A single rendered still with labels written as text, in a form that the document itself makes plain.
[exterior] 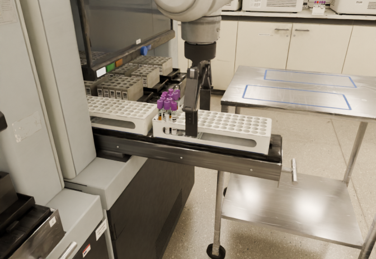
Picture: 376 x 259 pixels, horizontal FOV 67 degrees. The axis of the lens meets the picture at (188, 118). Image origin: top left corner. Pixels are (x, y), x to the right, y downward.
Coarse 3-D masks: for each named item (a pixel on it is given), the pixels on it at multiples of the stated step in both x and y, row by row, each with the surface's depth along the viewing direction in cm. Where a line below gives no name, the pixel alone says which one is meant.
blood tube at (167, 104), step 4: (164, 104) 70; (168, 104) 70; (164, 108) 70; (168, 108) 70; (164, 112) 71; (168, 112) 71; (164, 116) 72; (168, 116) 71; (164, 120) 72; (168, 120) 72; (168, 128) 73; (168, 132) 74
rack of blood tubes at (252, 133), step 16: (176, 112) 77; (208, 112) 78; (224, 112) 77; (160, 128) 73; (176, 128) 76; (208, 128) 69; (224, 128) 70; (240, 128) 69; (256, 128) 69; (208, 144) 71; (224, 144) 69; (240, 144) 73; (256, 144) 67
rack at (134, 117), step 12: (96, 108) 79; (108, 108) 80; (120, 108) 81; (132, 108) 80; (144, 108) 79; (156, 108) 80; (96, 120) 84; (108, 120) 85; (120, 120) 85; (132, 120) 75; (144, 120) 74; (132, 132) 76; (144, 132) 75
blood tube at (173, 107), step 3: (171, 102) 69; (174, 102) 70; (171, 105) 69; (174, 105) 69; (171, 108) 70; (174, 108) 69; (171, 111) 71; (174, 111) 70; (171, 114) 71; (174, 114) 70; (171, 117) 71; (174, 117) 71; (171, 120) 72; (174, 120) 71; (174, 129) 73; (174, 132) 73
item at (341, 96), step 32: (224, 96) 99; (256, 96) 99; (288, 96) 99; (320, 96) 99; (352, 96) 99; (352, 160) 136; (224, 192) 168; (256, 192) 134; (288, 192) 134; (320, 192) 134; (256, 224) 118; (288, 224) 117; (320, 224) 117; (352, 224) 117; (224, 256) 130
